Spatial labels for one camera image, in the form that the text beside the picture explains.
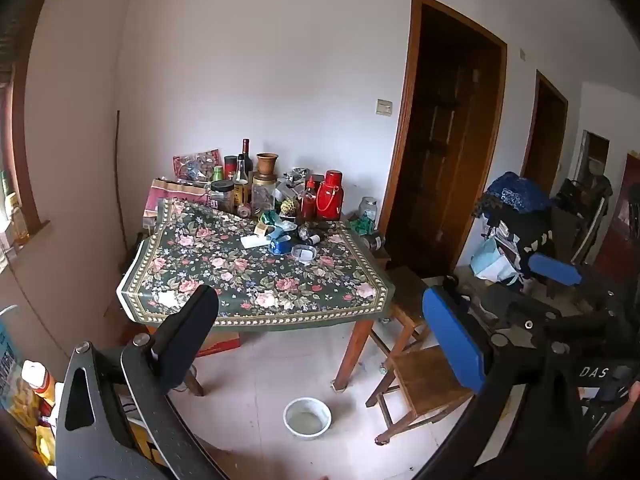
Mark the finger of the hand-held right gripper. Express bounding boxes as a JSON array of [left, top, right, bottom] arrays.
[[505, 299, 618, 343], [529, 253, 640, 306]]

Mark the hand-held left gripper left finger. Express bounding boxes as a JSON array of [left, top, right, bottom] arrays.
[[54, 284, 232, 480]]

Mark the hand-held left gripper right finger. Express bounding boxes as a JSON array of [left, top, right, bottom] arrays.
[[414, 285, 590, 480]]

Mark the white bowl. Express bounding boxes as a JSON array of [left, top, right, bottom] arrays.
[[283, 397, 332, 441]]

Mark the red white cardboard box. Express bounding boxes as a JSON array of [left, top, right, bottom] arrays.
[[196, 329, 242, 358]]

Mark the wooden stool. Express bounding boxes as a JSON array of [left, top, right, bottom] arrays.
[[365, 342, 476, 447], [377, 265, 431, 361]]

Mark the black clothes pile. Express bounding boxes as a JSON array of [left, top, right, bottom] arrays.
[[472, 200, 557, 266]]

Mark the light blue bag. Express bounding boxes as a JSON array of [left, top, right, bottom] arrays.
[[470, 237, 521, 283]]

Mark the hanging dark coat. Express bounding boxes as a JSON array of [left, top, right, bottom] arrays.
[[552, 175, 613, 263]]

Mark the floral tablecloth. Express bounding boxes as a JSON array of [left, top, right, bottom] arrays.
[[116, 197, 397, 332]]

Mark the blue patterned cloth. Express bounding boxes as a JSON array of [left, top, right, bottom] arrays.
[[486, 171, 553, 213]]

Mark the red door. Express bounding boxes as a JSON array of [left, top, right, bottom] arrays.
[[595, 152, 640, 281]]

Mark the wooden table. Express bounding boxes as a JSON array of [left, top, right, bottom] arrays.
[[120, 180, 396, 391]]

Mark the white framed doorway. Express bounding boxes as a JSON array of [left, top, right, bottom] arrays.
[[575, 130, 611, 181]]

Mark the dark wooden door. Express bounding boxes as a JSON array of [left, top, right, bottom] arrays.
[[378, 0, 508, 278], [520, 70, 569, 196]]

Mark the striped cloth bag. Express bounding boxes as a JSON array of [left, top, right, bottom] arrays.
[[143, 177, 211, 231]]

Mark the black lidded jar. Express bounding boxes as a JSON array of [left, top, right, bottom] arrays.
[[210, 180, 237, 214]]

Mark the orange bottle white cap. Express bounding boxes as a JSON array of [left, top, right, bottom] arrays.
[[21, 360, 57, 406]]

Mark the gold lidded clear jar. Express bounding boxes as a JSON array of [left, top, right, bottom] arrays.
[[251, 174, 278, 217]]

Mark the clear liquor bottle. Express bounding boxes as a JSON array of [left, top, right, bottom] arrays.
[[233, 154, 252, 206]]

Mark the red snack bag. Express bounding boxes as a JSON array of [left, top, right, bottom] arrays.
[[173, 149, 223, 181]]

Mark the yellow snack bag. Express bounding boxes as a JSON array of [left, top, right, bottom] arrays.
[[7, 382, 41, 431], [35, 422, 58, 466]]

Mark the thin wooden pole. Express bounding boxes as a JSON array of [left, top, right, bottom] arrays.
[[116, 110, 127, 251]]

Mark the blue printed bag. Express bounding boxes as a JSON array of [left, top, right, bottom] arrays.
[[0, 317, 23, 411]]

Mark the red sauce bottle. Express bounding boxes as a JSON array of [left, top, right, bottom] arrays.
[[300, 176, 318, 222]]

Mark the red thermos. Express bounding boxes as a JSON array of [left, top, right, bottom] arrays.
[[316, 170, 344, 221]]

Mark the yellow oil bottle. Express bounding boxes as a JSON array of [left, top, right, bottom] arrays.
[[9, 192, 28, 241]]

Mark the window blind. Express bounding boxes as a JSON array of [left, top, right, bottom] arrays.
[[0, 15, 26, 91]]

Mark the wooden window frame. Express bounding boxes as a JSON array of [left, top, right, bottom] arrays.
[[0, 0, 66, 273]]

